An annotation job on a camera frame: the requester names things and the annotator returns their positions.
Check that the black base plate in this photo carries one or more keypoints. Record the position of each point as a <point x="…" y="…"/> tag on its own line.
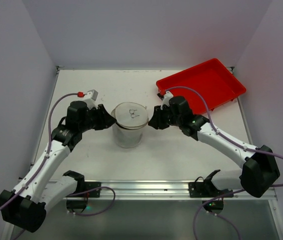
<point x="91" y="187"/>
<point x="204" y="188"/>

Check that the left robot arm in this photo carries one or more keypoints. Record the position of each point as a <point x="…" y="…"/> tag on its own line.
<point x="27" y="205"/>

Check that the red plastic tray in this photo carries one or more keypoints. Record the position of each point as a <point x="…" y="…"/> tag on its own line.
<point x="209" y="82"/>

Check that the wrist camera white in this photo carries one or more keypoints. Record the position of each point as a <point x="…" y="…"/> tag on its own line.
<point x="165" y="99"/>
<point x="89" y="98"/>

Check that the white mesh laundry bag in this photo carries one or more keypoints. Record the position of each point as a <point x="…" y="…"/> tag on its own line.
<point x="131" y="118"/>

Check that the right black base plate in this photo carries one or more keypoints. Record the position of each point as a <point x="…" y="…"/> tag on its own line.
<point x="204" y="188"/>

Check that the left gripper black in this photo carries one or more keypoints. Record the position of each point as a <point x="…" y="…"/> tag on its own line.
<point x="101" y="117"/>

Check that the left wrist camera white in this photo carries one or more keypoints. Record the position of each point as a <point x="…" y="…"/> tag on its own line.
<point x="89" y="98"/>

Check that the aluminium mounting rail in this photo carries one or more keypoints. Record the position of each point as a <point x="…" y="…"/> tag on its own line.
<point x="152" y="190"/>

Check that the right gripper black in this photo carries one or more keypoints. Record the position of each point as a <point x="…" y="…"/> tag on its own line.
<point x="162" y="118"/>

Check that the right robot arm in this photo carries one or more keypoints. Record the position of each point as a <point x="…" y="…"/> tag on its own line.
<point x="258" y="169"/>

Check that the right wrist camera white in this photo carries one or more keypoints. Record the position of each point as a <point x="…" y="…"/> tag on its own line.
<point x="165" y="99"/>

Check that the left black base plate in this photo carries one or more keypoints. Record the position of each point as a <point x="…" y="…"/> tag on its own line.
<point x="91" y="187"/>

